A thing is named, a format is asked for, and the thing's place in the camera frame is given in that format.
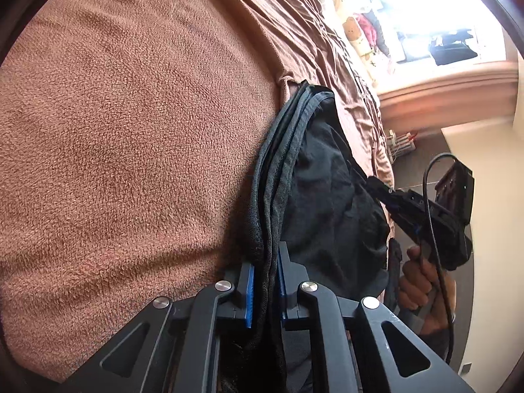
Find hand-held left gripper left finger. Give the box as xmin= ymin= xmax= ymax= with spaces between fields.
xmin=57 ymin=262 xmax=256 ymax=393

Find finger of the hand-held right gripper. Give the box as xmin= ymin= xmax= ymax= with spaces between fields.
xmin=366 ymin=176 xmax=401 ymax=210

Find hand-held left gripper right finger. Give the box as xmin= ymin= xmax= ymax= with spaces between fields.
xmin=277 ymin=242 xmax=480 ymax=393

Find black pants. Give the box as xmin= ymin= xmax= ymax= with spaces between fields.
xmin=217 ymin=83 xmax=404 ymax=393

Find person's right hand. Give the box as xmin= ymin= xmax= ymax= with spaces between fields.
xmin=397 ymin=246 xmax=457 ymax=336

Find red cloth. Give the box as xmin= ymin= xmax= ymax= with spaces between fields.
xmin=354 ymin=12 xmax=379 ymax=47

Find bear print pillow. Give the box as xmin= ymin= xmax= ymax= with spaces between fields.
xmin=333 ymin=0 xmax=389 ymax=75

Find window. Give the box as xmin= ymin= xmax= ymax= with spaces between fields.
xmin=360 ymin=0 xmax=508 ymax=64

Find brown fleece blanket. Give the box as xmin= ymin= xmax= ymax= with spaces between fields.
xmin=0 ymin=0 xmax=396 ymax=385

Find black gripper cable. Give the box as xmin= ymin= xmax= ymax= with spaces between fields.
xmin=421 ymin=153 xmax=458 ymax=367

